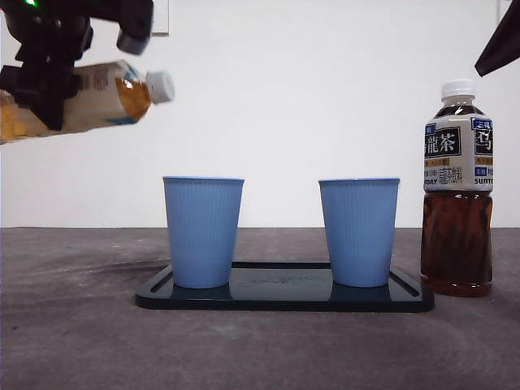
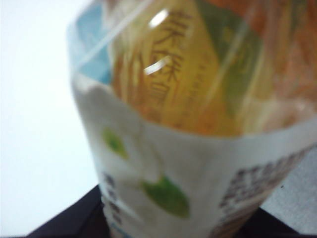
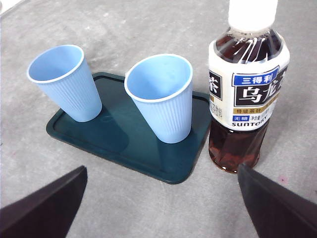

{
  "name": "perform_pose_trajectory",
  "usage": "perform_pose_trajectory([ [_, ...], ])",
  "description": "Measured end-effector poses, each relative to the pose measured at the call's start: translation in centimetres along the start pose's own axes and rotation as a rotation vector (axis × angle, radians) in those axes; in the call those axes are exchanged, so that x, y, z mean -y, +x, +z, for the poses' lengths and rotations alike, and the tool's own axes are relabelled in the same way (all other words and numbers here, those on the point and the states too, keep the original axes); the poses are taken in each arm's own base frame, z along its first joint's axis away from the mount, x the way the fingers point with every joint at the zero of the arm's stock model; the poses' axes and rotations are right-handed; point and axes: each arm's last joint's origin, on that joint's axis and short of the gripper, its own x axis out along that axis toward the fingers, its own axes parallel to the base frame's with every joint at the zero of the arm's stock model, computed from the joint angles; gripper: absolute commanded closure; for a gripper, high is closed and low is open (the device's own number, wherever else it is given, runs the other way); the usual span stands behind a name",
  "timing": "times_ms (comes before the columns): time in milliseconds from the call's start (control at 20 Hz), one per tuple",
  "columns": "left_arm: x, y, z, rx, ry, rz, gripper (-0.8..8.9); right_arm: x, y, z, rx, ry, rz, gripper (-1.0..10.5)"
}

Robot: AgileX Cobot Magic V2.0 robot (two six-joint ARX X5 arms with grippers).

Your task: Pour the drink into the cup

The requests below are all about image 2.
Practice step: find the clear green tea bottle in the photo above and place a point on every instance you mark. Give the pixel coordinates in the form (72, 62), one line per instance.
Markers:
(188, 153)

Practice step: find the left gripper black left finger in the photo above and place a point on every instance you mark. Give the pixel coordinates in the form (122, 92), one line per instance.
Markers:
(81, 218)

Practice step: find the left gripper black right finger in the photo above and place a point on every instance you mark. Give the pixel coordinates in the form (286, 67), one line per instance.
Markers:
(270, 226)

